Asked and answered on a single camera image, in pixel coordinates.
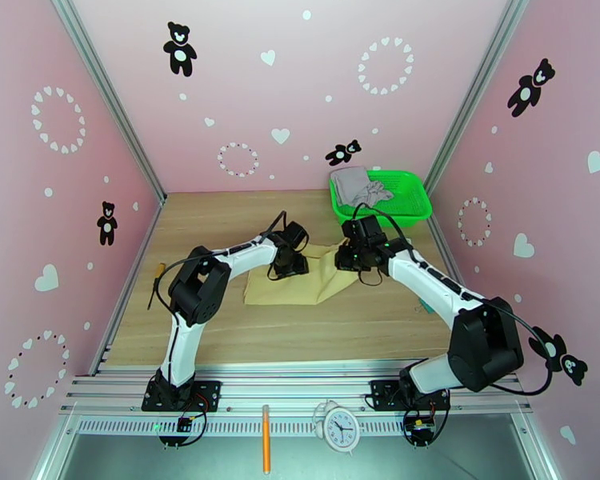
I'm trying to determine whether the tan garment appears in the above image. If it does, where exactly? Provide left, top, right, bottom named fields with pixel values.
left=243, top=242, right=361, bottom=307

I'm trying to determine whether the lilac ribbed garment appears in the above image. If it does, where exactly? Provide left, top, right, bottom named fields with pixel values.
left=330, top=166, right=396, bottom=207

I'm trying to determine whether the green plastic basket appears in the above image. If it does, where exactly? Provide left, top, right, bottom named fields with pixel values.
left=328, top=169, right=434, bottom=228

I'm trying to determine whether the white twin-bell alarm clock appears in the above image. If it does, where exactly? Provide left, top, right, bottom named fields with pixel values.
left=313, top=399, right=361, bottom=452

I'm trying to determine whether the orange marker pen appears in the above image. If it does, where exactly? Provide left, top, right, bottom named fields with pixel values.
left=261, top=404, right=271, bottom=476

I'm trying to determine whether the circuit board yellow connector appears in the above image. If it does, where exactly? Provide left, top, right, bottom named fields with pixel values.
left=403, top=415, right=438, bottom=445

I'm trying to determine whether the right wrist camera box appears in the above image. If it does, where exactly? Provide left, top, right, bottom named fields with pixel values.
left=341, top=215, right=387, bottom=247

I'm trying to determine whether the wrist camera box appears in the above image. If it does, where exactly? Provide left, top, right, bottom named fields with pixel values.
left=341, top=215, right=387, bottom=247
left=283, top=221, right=310, bottom=248

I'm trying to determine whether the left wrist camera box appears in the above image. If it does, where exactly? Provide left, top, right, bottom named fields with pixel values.
left=283, top=221, right=310, bottom=248

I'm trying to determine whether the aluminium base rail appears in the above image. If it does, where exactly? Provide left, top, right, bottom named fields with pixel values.
left=59, top=373, right=534, bottom=416

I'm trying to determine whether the yellow handled screwdriver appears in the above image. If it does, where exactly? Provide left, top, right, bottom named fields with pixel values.
left=147, top=263, right=167, bottom=310

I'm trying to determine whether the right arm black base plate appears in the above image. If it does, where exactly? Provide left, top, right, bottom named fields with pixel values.
left=369, top=379, right=452, bottom=413

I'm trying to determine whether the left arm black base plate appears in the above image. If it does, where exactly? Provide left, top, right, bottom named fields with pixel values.
left=141, top=379, right=222, bottom=413

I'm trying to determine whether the perforated metal cable tray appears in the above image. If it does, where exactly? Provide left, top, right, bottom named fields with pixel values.
left=72, top=415, right=518, bottom=438

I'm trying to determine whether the aluminium corner post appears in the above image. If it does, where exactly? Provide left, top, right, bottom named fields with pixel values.
left=422, top=0, right=536, bottom=194
left=47, top=0, right=169, bottom=202

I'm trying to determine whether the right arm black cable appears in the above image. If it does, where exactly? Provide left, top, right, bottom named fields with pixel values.
left=352, top=203, right=554, bottom=396

